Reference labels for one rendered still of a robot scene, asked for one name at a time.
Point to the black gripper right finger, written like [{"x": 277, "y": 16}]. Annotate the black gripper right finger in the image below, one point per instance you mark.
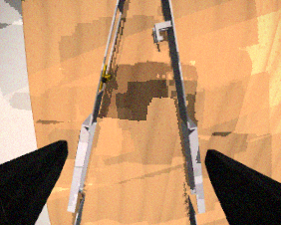
[{"x": 246, "y": 196}]

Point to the light brown wooden board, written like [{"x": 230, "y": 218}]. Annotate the light brown wooden board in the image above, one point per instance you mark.
[{"x": 230, "y": 54}]

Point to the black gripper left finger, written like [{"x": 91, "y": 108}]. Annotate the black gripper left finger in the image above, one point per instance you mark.
[{"x": 26, "y": 183}]

